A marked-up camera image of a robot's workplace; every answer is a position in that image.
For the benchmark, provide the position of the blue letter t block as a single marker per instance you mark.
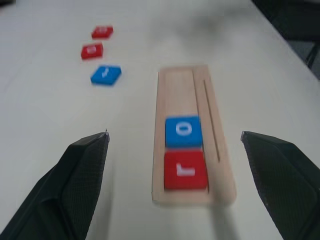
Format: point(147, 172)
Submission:
point(106, 75)

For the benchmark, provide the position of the red letter o block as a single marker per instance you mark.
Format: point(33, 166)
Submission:
point(92, 51)

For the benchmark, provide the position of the red letter r block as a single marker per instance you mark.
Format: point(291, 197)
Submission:
point(186, 171)

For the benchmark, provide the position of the red letter b block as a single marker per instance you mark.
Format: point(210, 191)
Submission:
point(102, 32)

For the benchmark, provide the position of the light wooden letter tray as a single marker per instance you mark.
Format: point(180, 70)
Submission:
point(180, 95)

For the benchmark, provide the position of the blue letter o block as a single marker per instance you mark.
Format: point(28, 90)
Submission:
point(183, 131)

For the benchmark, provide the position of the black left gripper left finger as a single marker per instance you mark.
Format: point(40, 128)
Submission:
point(65, 190)

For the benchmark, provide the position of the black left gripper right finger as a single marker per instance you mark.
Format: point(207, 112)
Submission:
point(287, 180)

